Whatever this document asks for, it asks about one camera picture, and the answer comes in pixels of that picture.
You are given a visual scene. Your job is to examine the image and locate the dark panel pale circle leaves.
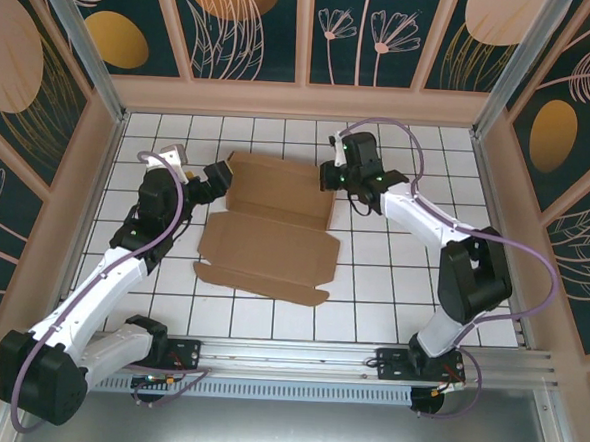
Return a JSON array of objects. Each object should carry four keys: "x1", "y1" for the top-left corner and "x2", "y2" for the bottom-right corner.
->
[{"x1": 421, "y1": 0, "x2": 541, "y2": 99}]

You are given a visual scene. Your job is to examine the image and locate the brown cardboard paper box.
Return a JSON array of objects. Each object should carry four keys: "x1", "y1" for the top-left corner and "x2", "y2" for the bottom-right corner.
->
[{"x1": 191, "y1": 148, "x2": 348, "y2": 311}]

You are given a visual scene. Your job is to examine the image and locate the dark panel large pale circle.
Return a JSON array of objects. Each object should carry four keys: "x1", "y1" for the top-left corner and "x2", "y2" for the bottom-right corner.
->
[{"x1": 0, "y1": 0, "x2": 100, "y2": 195}]

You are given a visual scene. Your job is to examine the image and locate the aluminium front rail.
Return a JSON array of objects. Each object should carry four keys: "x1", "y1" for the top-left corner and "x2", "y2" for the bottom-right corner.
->
[{"x1": 13, "y1": 317, "x2": 564, "y2": 398}]

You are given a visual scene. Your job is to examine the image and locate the grey metal sheet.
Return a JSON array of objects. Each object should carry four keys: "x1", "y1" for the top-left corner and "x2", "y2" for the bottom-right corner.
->
[{"x1": 0, "y1": 357, "x2": 579, "y2": 442}]

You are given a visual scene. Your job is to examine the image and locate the dark panel orange oval fern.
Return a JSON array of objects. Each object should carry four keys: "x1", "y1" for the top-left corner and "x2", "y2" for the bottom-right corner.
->
[{"x1": 499, "y1": 0, "x2": 590, "y2": 216}]

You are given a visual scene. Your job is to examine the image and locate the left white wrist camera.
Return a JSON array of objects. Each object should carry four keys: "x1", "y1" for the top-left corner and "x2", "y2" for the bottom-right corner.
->
[{"x1": 156, "y1": 142, "x2": 188, "y2": 171}]

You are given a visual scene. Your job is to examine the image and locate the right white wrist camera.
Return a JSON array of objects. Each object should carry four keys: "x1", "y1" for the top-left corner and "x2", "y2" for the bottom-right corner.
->
[{"x1": 327, "y1": 131, "x2": 348, "y2": 167}]

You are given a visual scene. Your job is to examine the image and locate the dark panel with orange oval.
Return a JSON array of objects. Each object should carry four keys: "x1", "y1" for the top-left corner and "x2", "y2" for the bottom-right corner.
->
[{"x1": 63, "y1": 0, "x2": 190, "y2": 80}]

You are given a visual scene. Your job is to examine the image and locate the grey slotted cable duct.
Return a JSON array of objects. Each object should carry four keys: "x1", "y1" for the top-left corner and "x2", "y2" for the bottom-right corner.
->
[{"x1": 83, "y1": 366, "x2": 415, "y2": 411}]

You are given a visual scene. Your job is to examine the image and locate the dark panel pink leaf outlines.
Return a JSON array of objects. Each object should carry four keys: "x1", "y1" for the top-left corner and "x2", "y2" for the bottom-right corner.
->
[{"x1": 533, "y1": 179, "x2": 590, "y2": 358}]

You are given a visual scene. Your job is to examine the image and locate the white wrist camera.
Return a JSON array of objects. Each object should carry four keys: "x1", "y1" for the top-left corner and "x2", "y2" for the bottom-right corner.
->
[
  {"x1": 327, "y1": 131, "x2": 348, "y2": 167},
  {"x1": 156, "y1": 142, "x2": 188, "y2": 171}
]

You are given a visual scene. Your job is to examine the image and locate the aluminium side rail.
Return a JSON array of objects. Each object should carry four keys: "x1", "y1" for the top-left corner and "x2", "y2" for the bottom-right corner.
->
[
  {"x1": 457, "y1": 132, "x2": 552, "y2": 353},
  {"x1": 42, "y1": 106, "x2": 128, "y2": 332}
]

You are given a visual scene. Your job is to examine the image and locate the purple cable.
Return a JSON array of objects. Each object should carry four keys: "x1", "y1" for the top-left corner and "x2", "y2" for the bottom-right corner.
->
[
  {"x1": 320, "y1": 113, "x2": 570, "y2": 428},
  {"x1": 9, "y1": 143, "x2": 225, "y2": 442}
]

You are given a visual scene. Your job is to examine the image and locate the power wires with yellow connector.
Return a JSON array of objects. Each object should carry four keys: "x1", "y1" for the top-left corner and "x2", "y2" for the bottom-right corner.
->
[
  {"x1": 129, "y1": 353, "x2": 192, "y2": 392},
  {"x1": 411, "y1": 361, "x2": 469, "y2": 406}
]

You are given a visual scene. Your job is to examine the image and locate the aluminium corner post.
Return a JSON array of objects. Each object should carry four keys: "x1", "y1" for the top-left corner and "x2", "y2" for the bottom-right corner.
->
[
  {"x1": 471, "y1": 0, "x2": 561, "y2": 146},
  {"x1": 21, "y1": 0, "x2": 135, "y2": 125}
]

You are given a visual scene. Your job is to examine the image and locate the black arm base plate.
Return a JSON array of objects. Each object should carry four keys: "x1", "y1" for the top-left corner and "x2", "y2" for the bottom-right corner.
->
[
  {"x1": 109, "y1": 333, "x2": 205, "y2": 375},
  {"x1": 372, "y1": 345, "x2": 469, "y2": 389}
]

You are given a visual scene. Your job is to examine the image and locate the dark panel orange circle leaves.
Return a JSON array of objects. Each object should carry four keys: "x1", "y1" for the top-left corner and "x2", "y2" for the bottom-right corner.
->
[{"x1": 161, "y1": 0, "x2": 305, "y2": 87}]

